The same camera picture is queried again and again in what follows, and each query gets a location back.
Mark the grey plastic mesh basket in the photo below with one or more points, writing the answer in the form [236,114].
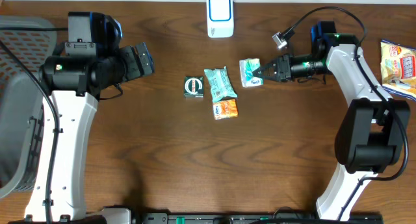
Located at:
[22,114]

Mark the teal wet wipes pack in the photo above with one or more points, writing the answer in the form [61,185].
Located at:
[220,84]

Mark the orange Kleenex tissue pack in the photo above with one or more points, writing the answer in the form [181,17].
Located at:
[225,109]

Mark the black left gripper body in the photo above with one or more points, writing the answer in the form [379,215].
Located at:
[130,62]

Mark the white barcode scanner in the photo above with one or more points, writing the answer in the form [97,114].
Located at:
[220,18]

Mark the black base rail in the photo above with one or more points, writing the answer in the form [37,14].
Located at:
[243,218]

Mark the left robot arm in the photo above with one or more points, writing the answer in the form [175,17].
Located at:
[71,86]

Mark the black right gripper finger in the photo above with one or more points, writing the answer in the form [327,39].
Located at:
[268,67]
[264,75]

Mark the green Kleenex tissue pack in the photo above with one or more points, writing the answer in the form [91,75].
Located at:
[247,66]

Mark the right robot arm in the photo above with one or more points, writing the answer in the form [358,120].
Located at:
[372,134]

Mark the green Zam-Buk box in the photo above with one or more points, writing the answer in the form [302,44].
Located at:
[193,87]

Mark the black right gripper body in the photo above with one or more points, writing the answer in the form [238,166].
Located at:
[284,67]

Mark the yellow white snack bag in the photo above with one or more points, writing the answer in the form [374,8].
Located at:
[397,67]

